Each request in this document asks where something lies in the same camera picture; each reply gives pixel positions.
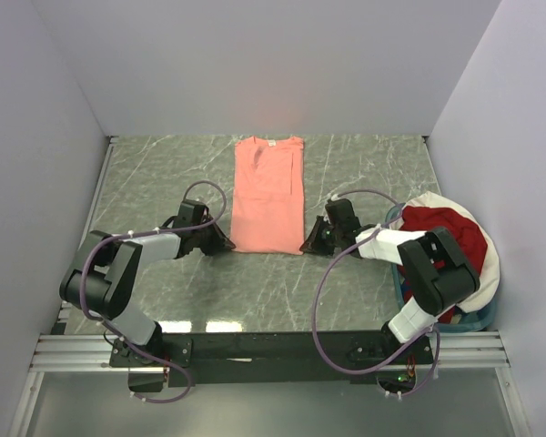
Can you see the aluminium frame rail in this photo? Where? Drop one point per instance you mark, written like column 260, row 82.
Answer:
column 95, row 353

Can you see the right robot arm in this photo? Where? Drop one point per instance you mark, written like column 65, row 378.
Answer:
column 377, row 241

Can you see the salmon pink t shirt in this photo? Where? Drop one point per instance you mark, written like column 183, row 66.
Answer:
column 268, row 208

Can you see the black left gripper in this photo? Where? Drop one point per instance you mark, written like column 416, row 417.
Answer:
column 220, row 242

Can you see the red t shirt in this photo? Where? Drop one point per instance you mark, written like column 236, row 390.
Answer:
column 443, row 266

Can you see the teal rimmed laundry basket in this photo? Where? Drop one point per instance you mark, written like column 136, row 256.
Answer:
column 454, row 320

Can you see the black base crossbar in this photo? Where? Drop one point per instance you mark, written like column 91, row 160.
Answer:
column 249, row 357

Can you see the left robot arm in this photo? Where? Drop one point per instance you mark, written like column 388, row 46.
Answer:
column 102, row 276

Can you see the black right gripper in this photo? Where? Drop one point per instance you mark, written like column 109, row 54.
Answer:
column 313, row 245

